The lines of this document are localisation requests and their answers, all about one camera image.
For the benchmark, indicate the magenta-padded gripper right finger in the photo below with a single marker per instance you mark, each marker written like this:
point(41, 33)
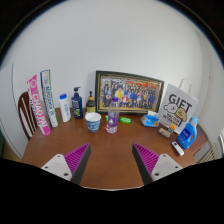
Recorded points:
point(148, 160)

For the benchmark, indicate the clear purple-capped water bottle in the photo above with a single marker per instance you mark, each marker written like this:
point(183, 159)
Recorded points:
point(113, 116)

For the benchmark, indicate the blue tissue pack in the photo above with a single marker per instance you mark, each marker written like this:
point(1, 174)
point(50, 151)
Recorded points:
point(150, 120)

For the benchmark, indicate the blue detergent bottle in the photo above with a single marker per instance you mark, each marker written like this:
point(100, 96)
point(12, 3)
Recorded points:
point(186, 136)

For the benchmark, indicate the brown wooden chair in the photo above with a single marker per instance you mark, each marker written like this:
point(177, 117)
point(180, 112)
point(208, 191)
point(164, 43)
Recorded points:
point(22, 113)

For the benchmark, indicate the blue printed paper cup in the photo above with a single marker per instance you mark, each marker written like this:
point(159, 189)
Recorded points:
point(93, 123)

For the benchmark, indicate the framed group photo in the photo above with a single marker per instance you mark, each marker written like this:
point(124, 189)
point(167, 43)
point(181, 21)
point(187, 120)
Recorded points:
point(133, 93)

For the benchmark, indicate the dark yellow-labelled pump bottle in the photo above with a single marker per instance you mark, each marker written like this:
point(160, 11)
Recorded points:
point(90, 106)

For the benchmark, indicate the pink and white tube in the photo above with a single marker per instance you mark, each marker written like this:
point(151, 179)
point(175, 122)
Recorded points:
point(38, 106)

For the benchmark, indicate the white paper gift bag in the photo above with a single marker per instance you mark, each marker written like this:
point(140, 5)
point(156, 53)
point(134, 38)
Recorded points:
point(178, 110)

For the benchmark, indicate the dark blue pump bottle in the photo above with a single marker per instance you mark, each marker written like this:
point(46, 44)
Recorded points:
point(77, 106)

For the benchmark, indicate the small patterned box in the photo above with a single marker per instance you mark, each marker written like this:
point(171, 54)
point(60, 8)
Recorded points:
point(164, 132)

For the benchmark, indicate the white bottle with blue cap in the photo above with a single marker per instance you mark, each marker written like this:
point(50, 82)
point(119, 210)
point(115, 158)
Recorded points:
point(65, 110)

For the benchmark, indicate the white refrigerator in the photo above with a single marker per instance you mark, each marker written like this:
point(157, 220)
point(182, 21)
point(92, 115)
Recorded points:
point(8, 110)

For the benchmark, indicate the small orange-topped cube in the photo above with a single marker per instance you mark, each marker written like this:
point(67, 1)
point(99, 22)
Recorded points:
point(172, 128)

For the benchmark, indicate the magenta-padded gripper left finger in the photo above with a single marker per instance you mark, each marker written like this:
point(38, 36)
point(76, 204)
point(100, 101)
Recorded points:
point(75, 160)

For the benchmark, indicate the white radiator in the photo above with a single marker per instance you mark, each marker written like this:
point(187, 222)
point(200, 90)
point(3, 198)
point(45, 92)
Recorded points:
point(208, 154)

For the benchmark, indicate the white green-edged tube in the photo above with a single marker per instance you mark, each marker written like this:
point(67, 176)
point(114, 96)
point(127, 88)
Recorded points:
point(49, 100)

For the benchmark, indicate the white remote control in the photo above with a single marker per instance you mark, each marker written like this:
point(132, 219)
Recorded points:
point(177, 148)

